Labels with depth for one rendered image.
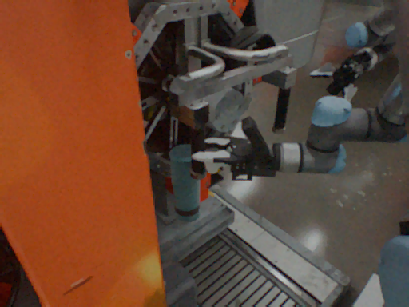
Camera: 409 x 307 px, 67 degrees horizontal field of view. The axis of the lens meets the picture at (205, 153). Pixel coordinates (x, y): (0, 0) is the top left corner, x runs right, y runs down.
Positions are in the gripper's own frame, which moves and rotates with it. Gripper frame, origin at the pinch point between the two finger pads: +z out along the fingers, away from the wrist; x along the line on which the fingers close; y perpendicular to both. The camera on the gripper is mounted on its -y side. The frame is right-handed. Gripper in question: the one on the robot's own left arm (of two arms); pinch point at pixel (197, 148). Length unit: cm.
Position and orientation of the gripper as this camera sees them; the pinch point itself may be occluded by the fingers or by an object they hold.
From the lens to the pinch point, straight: 76.7
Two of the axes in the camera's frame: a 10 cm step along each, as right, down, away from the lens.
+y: 0.0, 7.8, 6.2
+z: -10.0, -0.3, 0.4
